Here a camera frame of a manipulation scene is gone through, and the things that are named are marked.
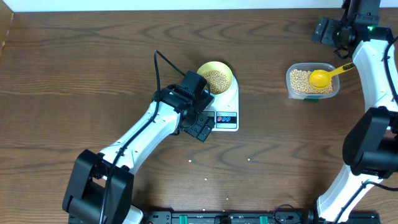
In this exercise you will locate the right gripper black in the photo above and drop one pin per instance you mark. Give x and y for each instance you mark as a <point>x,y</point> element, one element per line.
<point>326,37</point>

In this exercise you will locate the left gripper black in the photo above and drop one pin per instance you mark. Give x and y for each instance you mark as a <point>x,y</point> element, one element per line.
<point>196,130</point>

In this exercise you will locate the yellow measuring scoop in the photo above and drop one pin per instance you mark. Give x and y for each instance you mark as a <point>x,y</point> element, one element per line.
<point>320,79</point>

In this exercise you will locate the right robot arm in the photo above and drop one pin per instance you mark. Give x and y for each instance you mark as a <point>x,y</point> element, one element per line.
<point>369,156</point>

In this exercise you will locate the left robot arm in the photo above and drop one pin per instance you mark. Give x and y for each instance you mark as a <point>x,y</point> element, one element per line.
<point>100,186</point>

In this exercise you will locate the white digital kitchen scale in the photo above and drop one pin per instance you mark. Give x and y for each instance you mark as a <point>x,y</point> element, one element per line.
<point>224,109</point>

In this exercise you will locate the soybeans in yellow bowl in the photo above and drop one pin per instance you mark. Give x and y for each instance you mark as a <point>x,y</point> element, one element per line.
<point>218,81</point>

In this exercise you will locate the yellow bowl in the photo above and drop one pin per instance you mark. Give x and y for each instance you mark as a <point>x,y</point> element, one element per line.
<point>219,66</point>

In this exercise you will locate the soybeans pile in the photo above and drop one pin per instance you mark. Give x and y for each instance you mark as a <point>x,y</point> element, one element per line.
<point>299,82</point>

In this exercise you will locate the clear plastic container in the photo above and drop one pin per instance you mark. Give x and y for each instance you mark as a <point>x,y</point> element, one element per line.
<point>311,67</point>

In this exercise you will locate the black mounting rail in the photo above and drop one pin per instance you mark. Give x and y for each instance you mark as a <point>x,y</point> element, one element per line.
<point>282,216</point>

